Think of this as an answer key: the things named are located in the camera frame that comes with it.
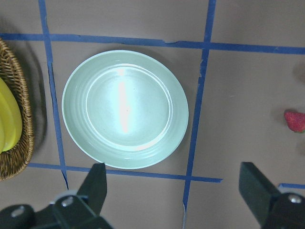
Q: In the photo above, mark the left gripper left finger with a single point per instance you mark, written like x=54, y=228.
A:
x=93, y=188

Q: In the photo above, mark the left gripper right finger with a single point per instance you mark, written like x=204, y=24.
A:
x=257, y=191

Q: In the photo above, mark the red strawberry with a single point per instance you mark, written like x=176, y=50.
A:
x=295, y=121

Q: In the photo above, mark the light green plate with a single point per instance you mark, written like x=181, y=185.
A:
x=125, y=109

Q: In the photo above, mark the wicker basket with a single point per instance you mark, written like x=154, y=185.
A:
x=15, y=160

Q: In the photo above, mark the yellow banana bunch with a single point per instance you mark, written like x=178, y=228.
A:
x=10, y=119

